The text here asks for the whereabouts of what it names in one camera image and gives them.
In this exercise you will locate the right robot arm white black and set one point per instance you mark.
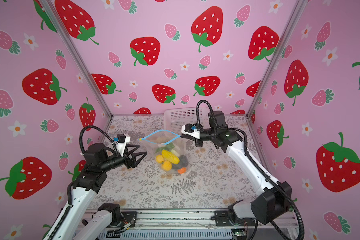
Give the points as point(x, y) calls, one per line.
point(273, 197)

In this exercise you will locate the frame post aluminium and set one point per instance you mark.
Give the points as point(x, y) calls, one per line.
point(66, 38)
point(284, 39)

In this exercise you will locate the small yellow lemon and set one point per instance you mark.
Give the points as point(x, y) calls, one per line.
point(159, 159)

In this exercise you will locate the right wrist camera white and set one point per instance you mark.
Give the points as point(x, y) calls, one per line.
point(191, 130)

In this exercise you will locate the left frame post aluminium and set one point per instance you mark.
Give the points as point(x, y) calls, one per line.
point(66, 38)

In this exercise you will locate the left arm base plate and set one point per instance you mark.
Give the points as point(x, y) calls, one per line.
point(126, 217)

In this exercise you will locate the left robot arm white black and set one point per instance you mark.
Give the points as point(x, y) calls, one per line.
point(83, 190)

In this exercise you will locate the aluminium rail base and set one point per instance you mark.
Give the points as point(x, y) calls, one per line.
point(172, 224)

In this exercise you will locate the white plastic perforated basket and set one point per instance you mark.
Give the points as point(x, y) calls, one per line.
point(176, 118)

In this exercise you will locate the right frame post aluminium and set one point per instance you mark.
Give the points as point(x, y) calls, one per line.
point(284, 39)

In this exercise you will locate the yellow mango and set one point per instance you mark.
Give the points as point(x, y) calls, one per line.
point(166, 165)

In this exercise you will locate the dark purple eggplant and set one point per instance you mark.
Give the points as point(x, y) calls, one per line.
point(183, 162)

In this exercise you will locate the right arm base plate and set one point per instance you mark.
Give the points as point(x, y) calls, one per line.
point(226, 219)

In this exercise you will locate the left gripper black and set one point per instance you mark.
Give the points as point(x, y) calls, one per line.
point(128, 158)

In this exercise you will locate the orange mandarin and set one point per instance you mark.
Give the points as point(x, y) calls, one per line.
point(182, 170)

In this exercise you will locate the clear zip bag blue zipper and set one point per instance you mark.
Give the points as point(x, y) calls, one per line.
point(164, 137)

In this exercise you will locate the yellow bell pepper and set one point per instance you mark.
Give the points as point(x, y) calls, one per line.
point(169, 156)

